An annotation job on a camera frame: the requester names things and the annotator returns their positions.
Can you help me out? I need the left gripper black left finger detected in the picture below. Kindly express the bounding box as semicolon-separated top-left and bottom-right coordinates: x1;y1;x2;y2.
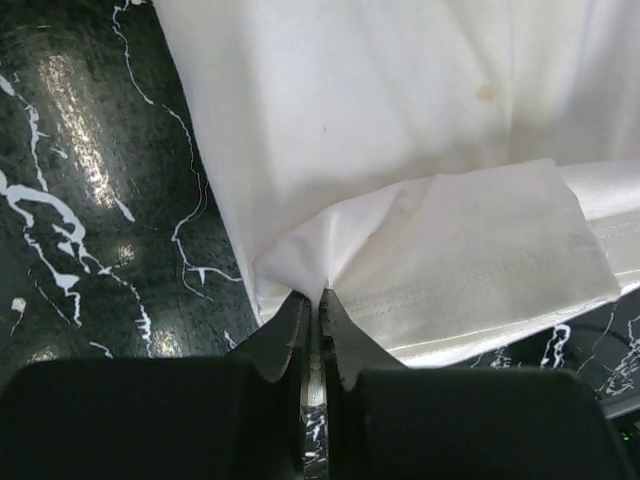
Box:
1;293;311;479

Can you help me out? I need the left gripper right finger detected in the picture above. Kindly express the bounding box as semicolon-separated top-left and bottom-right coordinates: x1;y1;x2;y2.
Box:
319;291;623;479

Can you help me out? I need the cream white t shirt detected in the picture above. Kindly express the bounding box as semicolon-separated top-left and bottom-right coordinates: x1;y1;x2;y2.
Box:
155;1;639;366

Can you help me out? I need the black marbled table mat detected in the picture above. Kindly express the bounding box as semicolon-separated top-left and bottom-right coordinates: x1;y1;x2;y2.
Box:
1;1;639;479

